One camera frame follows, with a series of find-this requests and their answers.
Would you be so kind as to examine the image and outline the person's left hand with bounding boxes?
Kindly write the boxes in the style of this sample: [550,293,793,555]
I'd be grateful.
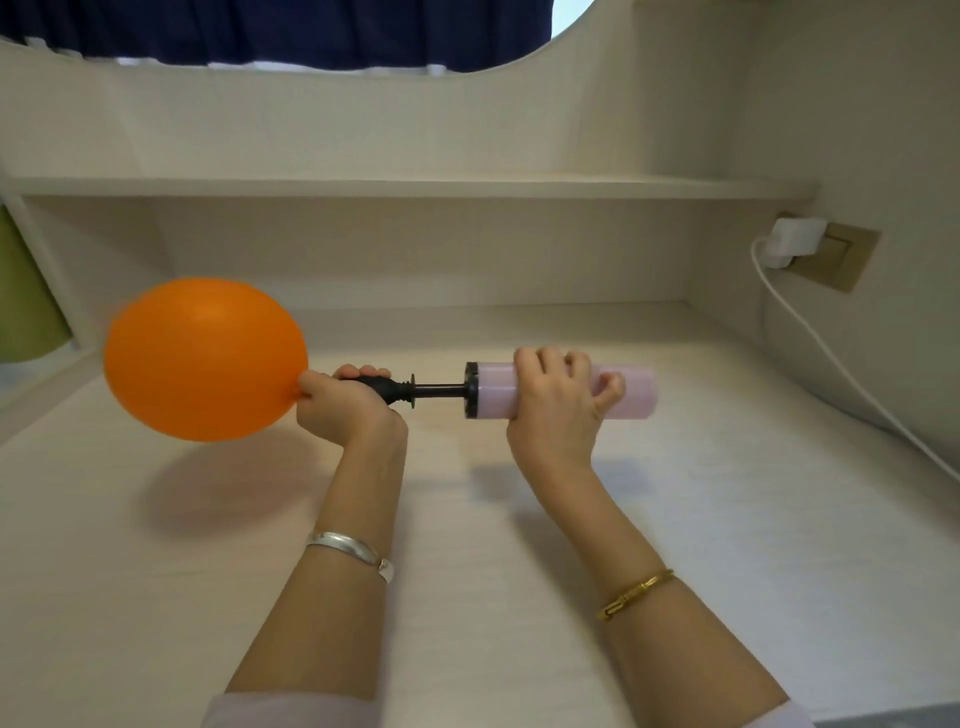
[295,364,409,450]

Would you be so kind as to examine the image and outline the person's right hand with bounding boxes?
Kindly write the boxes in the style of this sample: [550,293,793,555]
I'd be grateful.
[506,345,627,481]

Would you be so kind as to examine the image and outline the pink black balloon pump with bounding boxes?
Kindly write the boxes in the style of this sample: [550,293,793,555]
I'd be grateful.
[341,361,660,421]

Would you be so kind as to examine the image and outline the orange balloon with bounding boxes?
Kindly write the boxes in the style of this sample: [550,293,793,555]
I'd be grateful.
[102,277,310,444]

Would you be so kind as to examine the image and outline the person's right forearm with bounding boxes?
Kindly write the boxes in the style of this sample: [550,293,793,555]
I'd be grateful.
[528,464,790,728]

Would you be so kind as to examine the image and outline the person's left forearm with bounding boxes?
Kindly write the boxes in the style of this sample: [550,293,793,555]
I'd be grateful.
[224,431,410,703]

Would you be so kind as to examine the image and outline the cream wooden shelf board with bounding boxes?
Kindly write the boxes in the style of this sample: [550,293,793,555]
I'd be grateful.
[7,174,820,202]

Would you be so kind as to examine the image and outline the white power adapter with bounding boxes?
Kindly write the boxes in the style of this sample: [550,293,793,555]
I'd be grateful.
[761,217,829,271]

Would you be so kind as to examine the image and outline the pale pink left sleeve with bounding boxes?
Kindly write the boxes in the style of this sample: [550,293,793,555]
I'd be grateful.
[200,691,376,728]

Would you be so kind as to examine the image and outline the pale pink sleeve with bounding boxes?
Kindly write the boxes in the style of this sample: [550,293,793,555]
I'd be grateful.
[200,691,376,728]
[749,698,817,728]

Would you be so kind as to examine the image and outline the green and white curtain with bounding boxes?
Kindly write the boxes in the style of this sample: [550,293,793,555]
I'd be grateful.
[0,202,76,391]

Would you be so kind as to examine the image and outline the pale pink right sleeve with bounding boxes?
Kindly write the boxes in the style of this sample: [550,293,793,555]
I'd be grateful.
[749,698,817,728]

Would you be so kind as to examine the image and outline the dark blue curtain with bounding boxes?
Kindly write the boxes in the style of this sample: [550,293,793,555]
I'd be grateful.
[0,0,556,74]

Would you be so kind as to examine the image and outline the bright window pane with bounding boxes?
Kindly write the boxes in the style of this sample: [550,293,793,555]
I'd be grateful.
[551,0,598,40]

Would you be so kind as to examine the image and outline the silver bangle bracelet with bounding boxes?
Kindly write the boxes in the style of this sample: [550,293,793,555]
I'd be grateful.
[303,530,396,585]

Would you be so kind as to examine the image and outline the gold bangle bracelet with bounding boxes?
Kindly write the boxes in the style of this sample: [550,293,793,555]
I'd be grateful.
[596,568,676,623]

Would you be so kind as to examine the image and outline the white power cable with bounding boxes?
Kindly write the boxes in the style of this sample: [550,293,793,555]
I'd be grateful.
[749,237,960,485]

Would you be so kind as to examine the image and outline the beige wall socket plate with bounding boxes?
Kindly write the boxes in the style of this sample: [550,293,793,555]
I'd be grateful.
[776,212,883,295]

